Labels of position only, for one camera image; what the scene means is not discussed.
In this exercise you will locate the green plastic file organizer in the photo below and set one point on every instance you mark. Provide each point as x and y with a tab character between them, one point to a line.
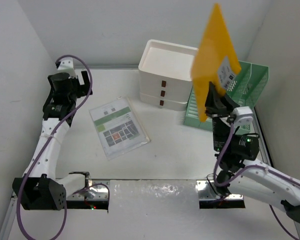
245	91

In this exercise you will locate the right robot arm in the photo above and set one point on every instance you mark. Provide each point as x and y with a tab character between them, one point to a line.
237	169

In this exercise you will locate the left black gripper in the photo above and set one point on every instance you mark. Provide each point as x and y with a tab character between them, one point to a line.
82	89

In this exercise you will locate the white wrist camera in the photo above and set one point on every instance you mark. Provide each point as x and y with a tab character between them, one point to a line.
242	116
67	66

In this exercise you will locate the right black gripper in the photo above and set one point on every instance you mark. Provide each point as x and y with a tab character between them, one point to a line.
217	106

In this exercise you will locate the metal base plate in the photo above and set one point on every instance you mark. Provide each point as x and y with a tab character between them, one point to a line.
207	193
97	192

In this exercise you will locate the clear sleeve with documents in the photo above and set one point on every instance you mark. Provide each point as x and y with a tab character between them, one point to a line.
118	127

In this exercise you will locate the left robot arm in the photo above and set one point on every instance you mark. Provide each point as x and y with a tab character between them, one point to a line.
38	188

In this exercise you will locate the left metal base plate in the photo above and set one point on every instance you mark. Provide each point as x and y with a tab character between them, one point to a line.
97	192

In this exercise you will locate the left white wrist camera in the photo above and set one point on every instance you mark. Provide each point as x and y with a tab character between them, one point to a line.
67	66

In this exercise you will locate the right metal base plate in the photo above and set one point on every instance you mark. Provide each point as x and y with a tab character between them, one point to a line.
207	193

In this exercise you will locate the white foam front panel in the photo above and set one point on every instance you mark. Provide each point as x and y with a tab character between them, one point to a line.
160	210

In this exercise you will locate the white three-drawer storage box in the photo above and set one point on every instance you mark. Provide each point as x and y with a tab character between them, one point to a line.
164	70

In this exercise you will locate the orange plastic folder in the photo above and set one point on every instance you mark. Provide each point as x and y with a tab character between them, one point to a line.
216	61

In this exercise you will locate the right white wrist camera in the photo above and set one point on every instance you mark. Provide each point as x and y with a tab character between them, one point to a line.
242	116

